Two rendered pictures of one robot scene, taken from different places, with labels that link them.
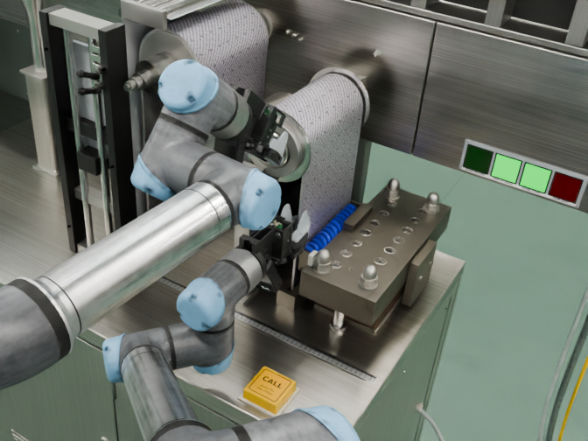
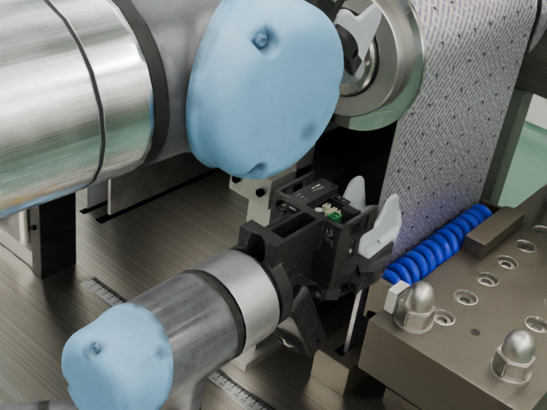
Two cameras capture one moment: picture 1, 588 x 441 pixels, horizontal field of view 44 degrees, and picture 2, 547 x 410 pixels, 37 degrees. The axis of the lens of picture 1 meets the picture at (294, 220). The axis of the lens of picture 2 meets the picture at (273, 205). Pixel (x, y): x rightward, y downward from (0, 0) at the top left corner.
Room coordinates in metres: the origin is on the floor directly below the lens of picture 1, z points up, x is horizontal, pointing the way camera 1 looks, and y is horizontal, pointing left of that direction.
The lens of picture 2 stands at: (0.50, 0.00, 1.51)
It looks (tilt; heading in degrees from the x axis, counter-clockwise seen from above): 32 degrees down; 8
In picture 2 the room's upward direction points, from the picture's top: 8 degrees clockwise
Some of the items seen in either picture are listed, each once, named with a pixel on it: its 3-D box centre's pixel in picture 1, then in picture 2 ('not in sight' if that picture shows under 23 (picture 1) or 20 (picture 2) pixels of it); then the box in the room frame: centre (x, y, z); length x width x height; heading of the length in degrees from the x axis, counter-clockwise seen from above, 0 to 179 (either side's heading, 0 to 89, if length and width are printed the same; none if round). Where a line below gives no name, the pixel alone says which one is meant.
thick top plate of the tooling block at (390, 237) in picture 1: (380, 248); (531, 295); (1.23, -0.19, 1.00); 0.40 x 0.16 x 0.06; 152
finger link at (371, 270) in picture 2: (291, 245); (356, 262); (1.08, 0.00, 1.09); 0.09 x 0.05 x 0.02; 151
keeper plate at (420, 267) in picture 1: (420, 273); not in sight; (1.20, -0.28, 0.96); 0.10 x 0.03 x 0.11; 152
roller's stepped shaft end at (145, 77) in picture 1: (136, 82); not in sight; (1.22, 0.31, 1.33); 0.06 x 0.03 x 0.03; 152
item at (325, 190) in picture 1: (328, 191); (444, 167); (1.25, -0.06, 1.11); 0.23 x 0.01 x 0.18; 152
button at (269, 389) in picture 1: (269, 389); not in sight; (0.89, 0.02, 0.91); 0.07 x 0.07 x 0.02; 62
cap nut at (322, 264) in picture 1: (323, 259); (418, 303); (1.10, -0.06, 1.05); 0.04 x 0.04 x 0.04
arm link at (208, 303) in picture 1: (212, 297); (152, 352); (0.90, 0.12, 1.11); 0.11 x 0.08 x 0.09; 152
